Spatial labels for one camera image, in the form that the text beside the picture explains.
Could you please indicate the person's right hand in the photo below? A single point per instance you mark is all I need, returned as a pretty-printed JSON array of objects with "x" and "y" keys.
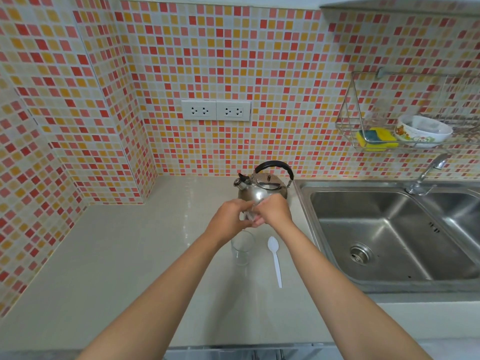
[{"x": 277, "y": 211}]

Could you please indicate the person's left hand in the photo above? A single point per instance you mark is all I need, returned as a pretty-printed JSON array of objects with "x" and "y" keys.
[{"x": 223, "y": 221}]

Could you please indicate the person's right fingers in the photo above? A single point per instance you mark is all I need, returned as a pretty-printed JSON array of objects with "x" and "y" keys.
[{"x": 259, "y": 215}]

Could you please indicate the person's left thumb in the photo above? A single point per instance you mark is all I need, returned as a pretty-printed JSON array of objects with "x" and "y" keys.
[{"x": 244, "y": 206}]

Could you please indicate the small silver sachet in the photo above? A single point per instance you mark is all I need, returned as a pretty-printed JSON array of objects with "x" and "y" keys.
[{"x": 253, "y": 216}]

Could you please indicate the person's left forearm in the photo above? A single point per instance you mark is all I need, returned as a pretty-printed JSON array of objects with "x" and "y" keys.
[{"x": 161, "y": 296}]

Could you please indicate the person's right forearm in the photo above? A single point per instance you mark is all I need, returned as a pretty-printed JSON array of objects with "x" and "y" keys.
[{"x": 337, "y": 296}]

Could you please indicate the clear drinking glass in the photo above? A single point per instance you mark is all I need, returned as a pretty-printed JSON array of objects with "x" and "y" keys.
[{"x": 243, "y": 251}]

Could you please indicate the white plastic spoon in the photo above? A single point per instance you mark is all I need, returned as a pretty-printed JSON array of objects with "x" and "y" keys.
[{"x": 275, "y": 258}]

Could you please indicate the metal sink drain strainer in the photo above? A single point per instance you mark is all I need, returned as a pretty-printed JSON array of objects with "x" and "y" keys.
[{"x": 361, "y": 254}]

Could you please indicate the stainless steel double sink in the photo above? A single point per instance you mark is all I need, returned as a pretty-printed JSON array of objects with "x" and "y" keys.
[{"x": 393, "y": 228}]

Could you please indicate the yellow and blue sponge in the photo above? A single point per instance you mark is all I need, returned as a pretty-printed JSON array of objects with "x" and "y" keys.
[{"x": 377, "y": 139}]

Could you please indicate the chrome sink faucet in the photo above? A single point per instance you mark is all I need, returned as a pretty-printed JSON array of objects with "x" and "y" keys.
[{"x": 425, "y": 175}]

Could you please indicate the white bowl with cartoon print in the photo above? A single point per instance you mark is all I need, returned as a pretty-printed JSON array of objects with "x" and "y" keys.
[{"x": 422, "y": 131}]

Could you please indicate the white wall power outlet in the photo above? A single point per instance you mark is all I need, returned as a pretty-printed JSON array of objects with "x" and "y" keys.
[
  {"x": 233, "y": 110},
  {"x": 198, "y": 110}
]

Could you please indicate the wall cabinet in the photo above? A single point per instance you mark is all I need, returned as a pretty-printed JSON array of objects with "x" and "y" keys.
[{"x": 405, "y": 4}]

